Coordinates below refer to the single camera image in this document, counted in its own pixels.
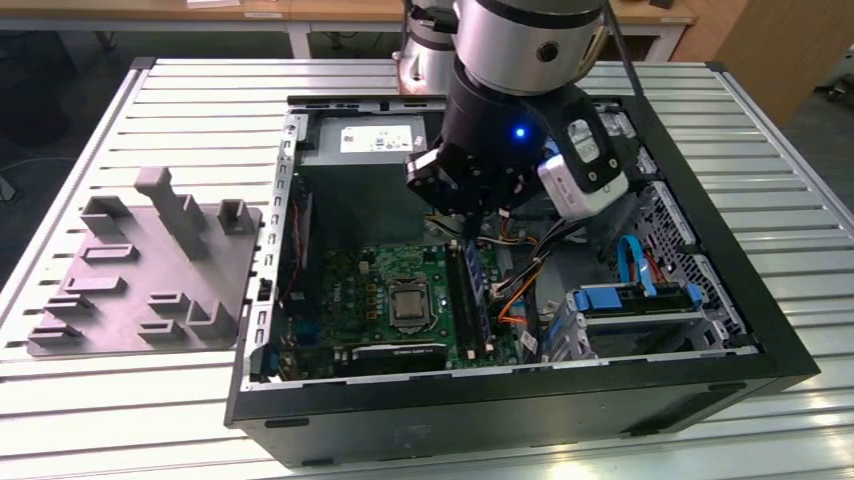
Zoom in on black RAM slot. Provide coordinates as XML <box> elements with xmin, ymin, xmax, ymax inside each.
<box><xmin>443</xmin><ymin>239</ymin><xmax>467</xmax><ymax>359</ymax></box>

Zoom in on metal drive cage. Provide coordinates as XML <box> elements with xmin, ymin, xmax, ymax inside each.
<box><xmin>593</xmin><ymin>104</ymin><xmax>660</xmax><ymax>184</ymax></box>

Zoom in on grey power supply unit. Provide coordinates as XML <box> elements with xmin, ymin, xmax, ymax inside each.
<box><xmin>297</xmin><ymin>117</ymin><xmax>442</xmax><ymax>246</ymax></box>

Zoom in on CPU socket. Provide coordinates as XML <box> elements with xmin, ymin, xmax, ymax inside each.
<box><xmin>385</xmin><ymin>278</ymin><xmax>442</xmax><ymax>335</ymax></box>

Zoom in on silver CPU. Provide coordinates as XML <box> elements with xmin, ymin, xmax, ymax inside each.
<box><xmin>391</xmin><ymin>290</ymin><xmax>433</xmax><ymax>322</ymax></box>

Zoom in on hard disk in blue carrier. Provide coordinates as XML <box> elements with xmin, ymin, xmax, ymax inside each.
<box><xmin>573</xmin><ymin>282</ymin><xmax>706</xmax><ymax>316</ymax></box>

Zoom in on green motherboard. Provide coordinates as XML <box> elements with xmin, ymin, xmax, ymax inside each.
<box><xmin>277</xmin><ymin>238</ymin><xmax>533</xmax><ymax>382</ymax></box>

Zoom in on black graphics card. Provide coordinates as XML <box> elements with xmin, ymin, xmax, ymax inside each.
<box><xmin>350</xmin><ymin>339</ymin><xmax>450</xmax><ymax>374</ymax></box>

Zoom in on wooden cabinet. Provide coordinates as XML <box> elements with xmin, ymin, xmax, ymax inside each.
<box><xmin>673</xmin><ymin>0</ymin><xmax>854</xmax><ymax>126</ymax></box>

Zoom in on metal disk bay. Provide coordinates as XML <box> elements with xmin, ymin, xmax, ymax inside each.
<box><xmin>566</xmin><ymin>287</ymin><xmax>762</xmax><ymax>359</ymax></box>

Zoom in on wooden desk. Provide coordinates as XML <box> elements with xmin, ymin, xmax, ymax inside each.
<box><xmin>0</xmin><ymin>0</ymin><xmax>700</xmax><ymax>62</ymax></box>

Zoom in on black PC case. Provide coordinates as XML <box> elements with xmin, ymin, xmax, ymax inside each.
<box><xmin>223</xmin><ymin>93</ymin><xmax>822</xmax><ymax>470</ymax></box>

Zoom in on grey parts rack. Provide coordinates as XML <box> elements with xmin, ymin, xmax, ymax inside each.
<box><xmin>26</xmin><ymin>166</ymin><xmax>266</xmax><ymax>357</ymax></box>

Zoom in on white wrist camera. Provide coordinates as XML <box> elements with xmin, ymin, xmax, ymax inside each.
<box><xmin>537</xmin><ymin>154</ymin><xmax>630</xmax><ymax>221</ymax></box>

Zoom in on black camera bracket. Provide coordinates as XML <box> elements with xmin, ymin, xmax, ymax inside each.
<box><xmin>526</xmin><ymin>92</ymin><xmax>630</xmax><ymax>194</ymax></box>

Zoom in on black wire bundle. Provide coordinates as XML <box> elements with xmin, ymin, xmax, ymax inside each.
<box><xmin>493</xmin><ymin>182</ymin><xmax>653</xmax><ymax>301</ymax></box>

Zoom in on black camera cable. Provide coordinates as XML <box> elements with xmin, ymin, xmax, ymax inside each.
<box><xmin>600</xmin><ymin>0</ymin><xmax>649</xmax><ymax>99</ymax></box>

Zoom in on red wire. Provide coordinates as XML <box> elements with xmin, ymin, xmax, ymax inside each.
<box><xmin>278</xmin><ymin>197</ymin><xmax>314</xmax><ymax>304</ymax></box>

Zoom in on orange wire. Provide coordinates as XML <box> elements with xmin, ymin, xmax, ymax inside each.
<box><xmin>498</xmin><ymin>292</ymin><xmax>536</xmax><ymax>326</ymax></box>

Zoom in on blue flat data wire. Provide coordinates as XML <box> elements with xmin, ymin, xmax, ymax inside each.
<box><xmin>617</xmin><ymin>233</ymin><xmax>661</xmax><ymax>297</ymax></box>

